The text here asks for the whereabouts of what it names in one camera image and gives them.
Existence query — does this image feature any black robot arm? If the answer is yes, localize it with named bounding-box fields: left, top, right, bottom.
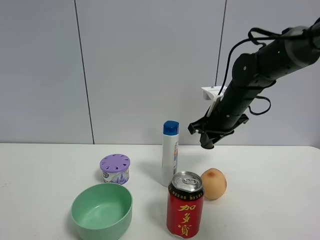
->
left=188, top=20, right=320, bottom=150

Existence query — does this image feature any brown coffee capsule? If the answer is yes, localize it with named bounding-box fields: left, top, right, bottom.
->
left=201, top=140, right=215, bottom=150

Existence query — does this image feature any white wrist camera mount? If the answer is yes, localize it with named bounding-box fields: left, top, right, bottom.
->
left=201, top=86, right=227, bottom=118

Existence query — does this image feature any yellow peach fruit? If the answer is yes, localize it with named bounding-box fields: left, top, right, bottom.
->
left=201, top=168, right=227, bottom=200

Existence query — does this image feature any red drink can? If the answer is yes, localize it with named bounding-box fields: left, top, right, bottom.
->
left=166, top=171, right=205, bottom=239

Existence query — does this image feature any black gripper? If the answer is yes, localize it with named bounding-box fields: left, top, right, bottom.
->
left=187, top=108, right=249, bottom=145

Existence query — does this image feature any green plastic bowl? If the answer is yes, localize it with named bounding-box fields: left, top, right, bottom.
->
left=70, top=183, right=133, bottom=240

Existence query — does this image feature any white bottle blue cap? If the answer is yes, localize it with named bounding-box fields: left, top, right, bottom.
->
left=161, top=120, right=180, bottom=187

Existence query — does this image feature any purple lid air freshener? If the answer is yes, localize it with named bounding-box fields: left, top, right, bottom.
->
left=99, top=153, right=131, bottom=185

